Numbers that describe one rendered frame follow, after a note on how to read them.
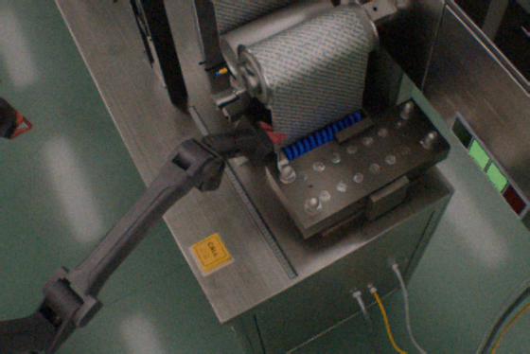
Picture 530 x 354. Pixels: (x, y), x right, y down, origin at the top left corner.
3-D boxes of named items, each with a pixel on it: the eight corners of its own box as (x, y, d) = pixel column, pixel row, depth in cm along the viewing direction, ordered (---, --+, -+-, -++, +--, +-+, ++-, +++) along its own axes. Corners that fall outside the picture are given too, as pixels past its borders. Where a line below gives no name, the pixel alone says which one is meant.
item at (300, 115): (274, 151, 147) (271, 108, 131) (360, 108, 152) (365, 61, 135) (275, 153, 147) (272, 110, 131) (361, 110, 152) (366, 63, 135)
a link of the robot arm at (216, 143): (214, 147, 127) (200, 130, 130) (205, 173, 131) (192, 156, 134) (242, 142, 131) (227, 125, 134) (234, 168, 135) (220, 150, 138)
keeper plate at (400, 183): (364, 215, 151) (368, 195, 141) (398, 195, 153) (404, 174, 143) (370, 222, 150) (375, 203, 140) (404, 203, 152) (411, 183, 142)
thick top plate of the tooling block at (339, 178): (270, 184, 149) (269, 171, 144) (409, 110, 157) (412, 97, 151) (305, 238, 143) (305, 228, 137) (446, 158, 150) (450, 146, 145)
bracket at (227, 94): (227, 153, 162) (213, 83, 135) (250, 141, 163) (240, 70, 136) (237, 168, 160) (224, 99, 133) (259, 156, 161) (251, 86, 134)
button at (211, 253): (191, 249, 150) (189, 245, 148) (218, 236, 152) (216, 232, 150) (204, 274, 148) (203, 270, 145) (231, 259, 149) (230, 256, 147)
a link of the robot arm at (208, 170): (206, 168, 123) (175, 145, 126) (194, 211, 130) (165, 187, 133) (245, 148, 132) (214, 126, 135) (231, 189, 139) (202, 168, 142)
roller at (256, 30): (221, 58, 149) (216, 26, 138) (313, 15, 154) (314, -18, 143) (245, 93, 144) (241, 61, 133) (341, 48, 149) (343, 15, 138)
